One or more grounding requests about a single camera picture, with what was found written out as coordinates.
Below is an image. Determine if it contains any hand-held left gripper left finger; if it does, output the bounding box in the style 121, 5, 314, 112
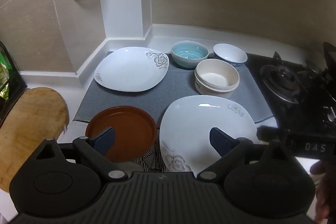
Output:
34, 126, 129, 180

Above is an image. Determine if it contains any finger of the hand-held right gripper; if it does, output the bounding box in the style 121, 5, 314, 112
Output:
256, 126, 289, 143

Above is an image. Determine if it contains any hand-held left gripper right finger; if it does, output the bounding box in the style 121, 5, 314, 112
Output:
197, 127, 289, 182

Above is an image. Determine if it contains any brown round plate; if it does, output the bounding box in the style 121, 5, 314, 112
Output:
85, 106, 158, 163

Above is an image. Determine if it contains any white floral square plate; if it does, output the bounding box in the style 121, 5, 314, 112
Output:
94, 47, 170, 92
159, 95, 258, 172

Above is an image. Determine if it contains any beige ridged bowl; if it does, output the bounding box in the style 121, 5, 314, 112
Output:
194, 59, 240, 95

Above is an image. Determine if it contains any white bowl with blue pattern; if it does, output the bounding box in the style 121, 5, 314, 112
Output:
213, 43, 248, 67

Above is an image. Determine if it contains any teal glazed bowl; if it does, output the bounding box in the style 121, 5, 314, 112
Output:
171, 41, 209, 69

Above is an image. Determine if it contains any person's right hand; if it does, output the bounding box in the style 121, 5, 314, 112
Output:
310, 160, 336, 224

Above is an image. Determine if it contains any black glass gas stove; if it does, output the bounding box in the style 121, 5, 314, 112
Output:
245, 42, 336, 136

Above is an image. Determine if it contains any black and white patterned cloth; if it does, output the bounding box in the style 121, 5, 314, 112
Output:
129, 140, 168, 173

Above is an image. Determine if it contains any black burner grate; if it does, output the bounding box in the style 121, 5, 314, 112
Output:
259, 51, 332, 104

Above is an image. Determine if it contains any grey drying mat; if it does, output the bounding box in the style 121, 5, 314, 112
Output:
73, 51, 275, 125

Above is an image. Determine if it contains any wooden cutting board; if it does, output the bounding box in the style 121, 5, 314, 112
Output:
0, 88, 69, 191

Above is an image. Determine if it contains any green packet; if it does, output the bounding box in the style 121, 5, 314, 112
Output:
0, 52, 12, 100

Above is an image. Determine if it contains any black wire rack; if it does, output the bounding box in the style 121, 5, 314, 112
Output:
0, 42, 28, 122

